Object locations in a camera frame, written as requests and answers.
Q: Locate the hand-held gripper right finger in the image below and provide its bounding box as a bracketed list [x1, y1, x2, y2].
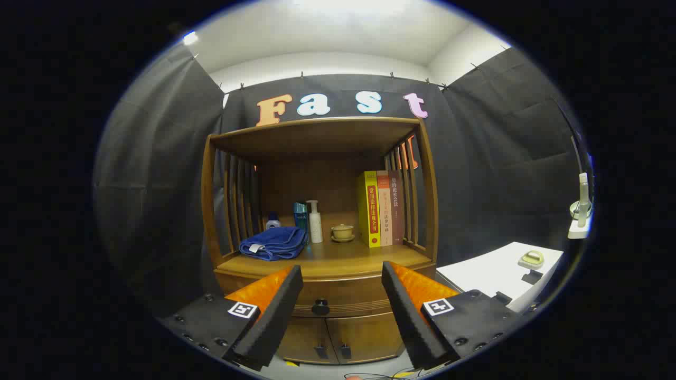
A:
[381, 261, 521, 370]

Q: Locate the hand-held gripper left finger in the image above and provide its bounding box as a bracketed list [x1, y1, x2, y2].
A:
[158, 265, 304, 372]

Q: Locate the wooden drawer with black knob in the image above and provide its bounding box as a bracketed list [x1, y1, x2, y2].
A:
[215, 264, 438, 318]

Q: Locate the wooden cabinet door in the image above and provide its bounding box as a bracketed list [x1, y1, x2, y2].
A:
[277, 317, 331, 365]
[326, 312, 405, 364]

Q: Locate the wooden cabinet countertop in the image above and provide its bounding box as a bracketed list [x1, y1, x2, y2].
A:
[218, 211, 434, 279]

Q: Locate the white side cabinet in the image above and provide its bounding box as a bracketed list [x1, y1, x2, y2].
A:
[436, 242, 565, 315]

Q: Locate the blue folded towel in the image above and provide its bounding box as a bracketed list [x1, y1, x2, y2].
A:
[239, 226, 308, 261]

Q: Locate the white pump bottle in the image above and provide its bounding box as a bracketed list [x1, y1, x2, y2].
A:
[306, 200, 323, 244]

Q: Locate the beige orange book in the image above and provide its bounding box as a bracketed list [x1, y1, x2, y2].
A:
[376, 170, 394, 247]

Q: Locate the brown book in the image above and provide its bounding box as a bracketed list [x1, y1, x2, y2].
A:
[388, 169, 406, 245]

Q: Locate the yellow book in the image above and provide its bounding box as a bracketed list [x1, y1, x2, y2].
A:
[358, 170, 382, 249]

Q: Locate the black backdrop cloth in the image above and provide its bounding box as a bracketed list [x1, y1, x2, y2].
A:
[94, 45, 589, 317]

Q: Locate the white stand device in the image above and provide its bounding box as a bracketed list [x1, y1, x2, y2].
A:
[568, 173, 592, 239]

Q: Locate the black floor cable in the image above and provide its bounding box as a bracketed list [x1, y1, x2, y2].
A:
[344, 372, 420, 380]

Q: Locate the cream handled object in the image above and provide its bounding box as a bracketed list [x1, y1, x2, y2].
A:
[518, 250, 544, 270]

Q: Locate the wooden cabinet frame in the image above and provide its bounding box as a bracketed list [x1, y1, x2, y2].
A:
[201, 116, 440, 366]

